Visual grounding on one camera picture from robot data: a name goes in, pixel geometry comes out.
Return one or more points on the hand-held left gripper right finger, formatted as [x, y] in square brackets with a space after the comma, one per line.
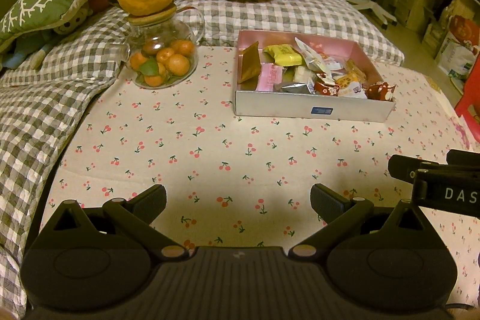
[327, 200]

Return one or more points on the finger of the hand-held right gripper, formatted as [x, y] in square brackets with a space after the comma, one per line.
[465, 158]
[403, 166]

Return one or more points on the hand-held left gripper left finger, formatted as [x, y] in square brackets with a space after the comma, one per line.
[150, 199]

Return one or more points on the red brown snack packet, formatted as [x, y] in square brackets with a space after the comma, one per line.
[378, 91]

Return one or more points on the small yellow white packet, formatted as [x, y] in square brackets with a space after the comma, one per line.
[350, 85]

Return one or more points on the pink box with silver sides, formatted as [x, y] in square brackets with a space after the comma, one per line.
[277, 108]

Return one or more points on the small brown red packet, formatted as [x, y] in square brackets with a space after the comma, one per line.
[326, 87]

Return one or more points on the silver foil snack packet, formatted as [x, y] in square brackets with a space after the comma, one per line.
[296, 87]

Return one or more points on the orange white biscuit packet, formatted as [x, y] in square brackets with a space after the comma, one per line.
[330, 61]

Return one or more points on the clear rice cracker packet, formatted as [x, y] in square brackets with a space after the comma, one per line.
[302, 74]

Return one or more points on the pink snack packet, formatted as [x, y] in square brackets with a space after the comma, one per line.
[270, 78]

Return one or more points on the cream white snack packet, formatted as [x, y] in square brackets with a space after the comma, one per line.
[307, 55]

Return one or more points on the yellow snack packet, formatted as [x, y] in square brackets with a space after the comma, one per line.
[283, 55]

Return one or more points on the gold snack packet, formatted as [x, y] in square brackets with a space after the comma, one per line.
[250, 63]

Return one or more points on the red plastic stool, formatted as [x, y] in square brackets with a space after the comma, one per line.
[472, 95]

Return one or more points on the cherry print tablecloth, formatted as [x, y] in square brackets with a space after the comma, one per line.
[225, 155]

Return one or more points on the red white shopping bag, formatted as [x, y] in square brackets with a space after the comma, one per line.
[461, 39]

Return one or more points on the pile of kumquats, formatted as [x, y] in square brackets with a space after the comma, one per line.
[176, 65]

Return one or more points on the grey checked quilt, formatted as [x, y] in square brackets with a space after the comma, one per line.
[37, 110]

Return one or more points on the brown plush monkey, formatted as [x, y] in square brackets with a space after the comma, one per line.
[73, 22]

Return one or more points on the blue plush toy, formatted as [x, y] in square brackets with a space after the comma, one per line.
[22, 54]

